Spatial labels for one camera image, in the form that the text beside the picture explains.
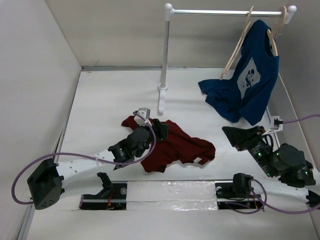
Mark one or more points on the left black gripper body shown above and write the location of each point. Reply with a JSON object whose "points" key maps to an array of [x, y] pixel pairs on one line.
{"points": [[151, 134]]}

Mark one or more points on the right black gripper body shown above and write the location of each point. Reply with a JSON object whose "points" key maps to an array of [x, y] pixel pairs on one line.
{"points": [[256, 145]]}

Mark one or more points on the dark red t shirt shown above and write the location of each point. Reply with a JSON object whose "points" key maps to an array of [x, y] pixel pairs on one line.
{"points": [[178, 146]]}

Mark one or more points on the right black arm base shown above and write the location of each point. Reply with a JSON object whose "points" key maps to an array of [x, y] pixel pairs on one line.
{"points": [[235, 194]]}

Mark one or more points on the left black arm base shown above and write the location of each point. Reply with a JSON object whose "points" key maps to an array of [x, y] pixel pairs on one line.
{"points": [[112, 197]]}

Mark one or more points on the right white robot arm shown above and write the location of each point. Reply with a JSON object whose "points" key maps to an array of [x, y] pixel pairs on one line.
{"points": [[286, 163]]}

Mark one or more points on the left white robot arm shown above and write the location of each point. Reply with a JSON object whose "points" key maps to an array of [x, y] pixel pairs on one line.
{"points": [[51, 181]]}

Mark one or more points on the blue printed t shirt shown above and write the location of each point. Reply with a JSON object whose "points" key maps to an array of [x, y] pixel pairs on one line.
{"points": [[247, 93]]}

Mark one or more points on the wooden hanger holding blue shirt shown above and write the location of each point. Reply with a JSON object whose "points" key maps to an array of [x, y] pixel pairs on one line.
{"points": [[272, 33]]}

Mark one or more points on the silver foil tape strip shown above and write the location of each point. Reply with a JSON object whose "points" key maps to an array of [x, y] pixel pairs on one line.
{"points": [[171, 196]]}

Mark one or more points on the white clothes rack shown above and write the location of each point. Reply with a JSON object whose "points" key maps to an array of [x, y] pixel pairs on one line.
{"points": [[169, 11]]}

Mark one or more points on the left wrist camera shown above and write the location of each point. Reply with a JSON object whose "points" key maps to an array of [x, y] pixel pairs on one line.
{"points": [[141, 116]]}

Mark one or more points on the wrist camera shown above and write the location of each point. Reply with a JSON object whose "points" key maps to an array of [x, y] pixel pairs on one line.
{"points": [[276, 125], [141, 116]]}

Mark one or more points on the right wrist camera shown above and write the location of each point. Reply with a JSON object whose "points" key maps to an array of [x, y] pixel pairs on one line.
{"points": [[276, 125]]}

